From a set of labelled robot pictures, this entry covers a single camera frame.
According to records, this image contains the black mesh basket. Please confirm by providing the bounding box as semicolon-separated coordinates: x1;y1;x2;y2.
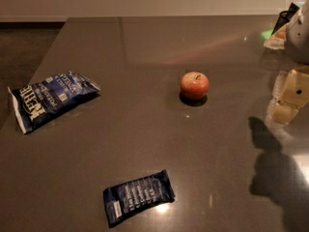
272;3;299;33

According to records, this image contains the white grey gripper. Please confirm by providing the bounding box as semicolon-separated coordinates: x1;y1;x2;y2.
269;0;309;125

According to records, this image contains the blue kettle chip bag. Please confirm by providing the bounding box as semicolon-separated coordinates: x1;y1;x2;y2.
8;72;100;134

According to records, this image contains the dark blue snack packet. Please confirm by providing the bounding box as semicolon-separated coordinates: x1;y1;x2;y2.
103;170;175;227

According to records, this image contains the red apple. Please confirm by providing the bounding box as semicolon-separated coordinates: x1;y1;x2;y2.
180;72;210;101

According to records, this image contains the snack packet at table edge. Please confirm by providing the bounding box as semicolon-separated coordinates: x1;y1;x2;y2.
264;23;289;50

